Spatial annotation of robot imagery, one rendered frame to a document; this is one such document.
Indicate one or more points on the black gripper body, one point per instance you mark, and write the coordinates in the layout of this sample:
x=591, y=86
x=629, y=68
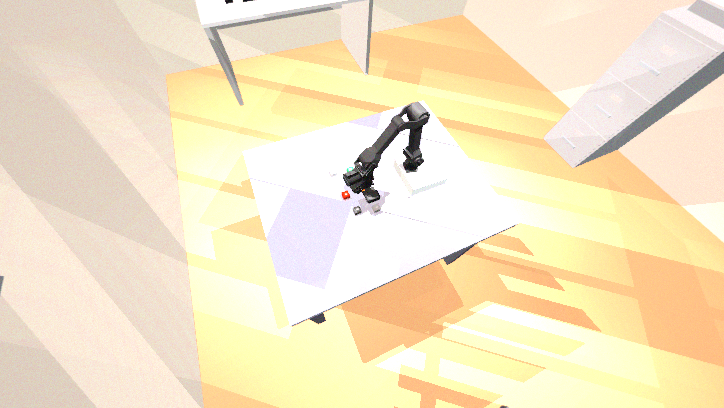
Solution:
x=371, y=195

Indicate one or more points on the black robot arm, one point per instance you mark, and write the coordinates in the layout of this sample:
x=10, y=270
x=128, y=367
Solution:
x=418, y=116

